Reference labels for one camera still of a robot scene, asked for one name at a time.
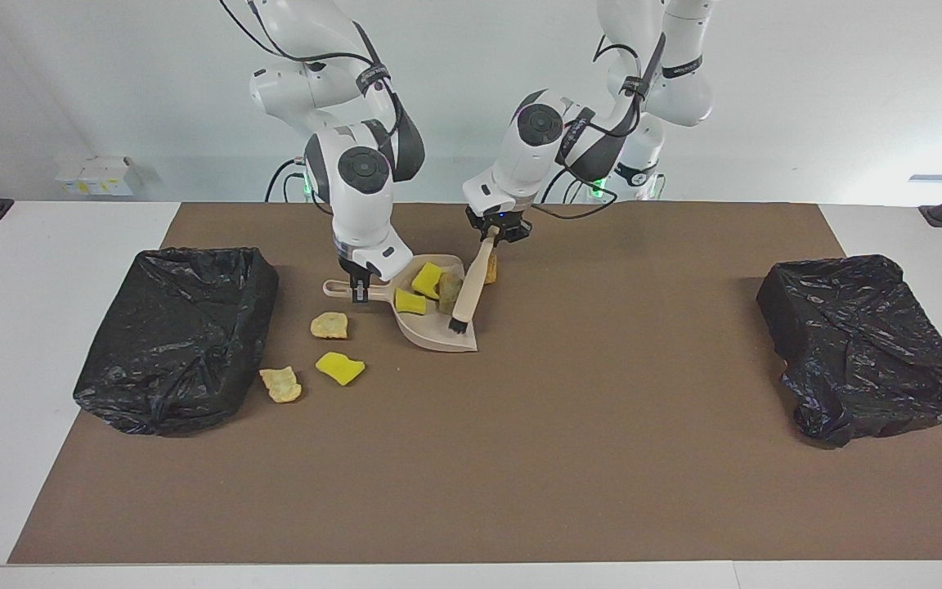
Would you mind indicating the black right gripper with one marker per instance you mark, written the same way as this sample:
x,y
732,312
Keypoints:
x,y
350,272

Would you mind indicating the yellow sponge scrap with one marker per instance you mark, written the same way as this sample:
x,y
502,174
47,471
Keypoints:
x,y
340,368

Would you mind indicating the white wall boxes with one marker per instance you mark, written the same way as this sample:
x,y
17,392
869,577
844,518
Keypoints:
x,y
99,176

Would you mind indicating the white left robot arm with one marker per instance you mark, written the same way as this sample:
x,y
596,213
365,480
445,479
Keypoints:
x,y
524,155

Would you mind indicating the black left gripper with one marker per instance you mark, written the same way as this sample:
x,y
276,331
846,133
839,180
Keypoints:
x,y
504,225

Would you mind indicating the brown table mat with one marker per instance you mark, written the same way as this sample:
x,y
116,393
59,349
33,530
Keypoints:
x,y
643,491

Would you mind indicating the yellow notched sponge piece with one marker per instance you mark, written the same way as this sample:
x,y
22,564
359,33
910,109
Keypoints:
x,y
427,280

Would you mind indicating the beige hand brush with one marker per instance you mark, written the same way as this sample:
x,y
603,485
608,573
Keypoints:
x,y
473,282

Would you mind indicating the orange brown bread roll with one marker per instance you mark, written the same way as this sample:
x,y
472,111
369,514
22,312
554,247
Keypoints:
x,y
491,270

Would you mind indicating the tan cracker piece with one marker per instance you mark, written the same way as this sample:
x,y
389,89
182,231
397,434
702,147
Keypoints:
x,y
281,384

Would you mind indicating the black bag lined bin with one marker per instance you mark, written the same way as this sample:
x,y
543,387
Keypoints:
x,y
855,343
177,343

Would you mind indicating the green and yellow sponge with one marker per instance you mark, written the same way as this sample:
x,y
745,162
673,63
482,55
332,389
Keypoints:
x,y
410,303

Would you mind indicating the beige plastic dustpan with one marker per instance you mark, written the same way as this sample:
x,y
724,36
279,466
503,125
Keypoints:
x,y
422,331

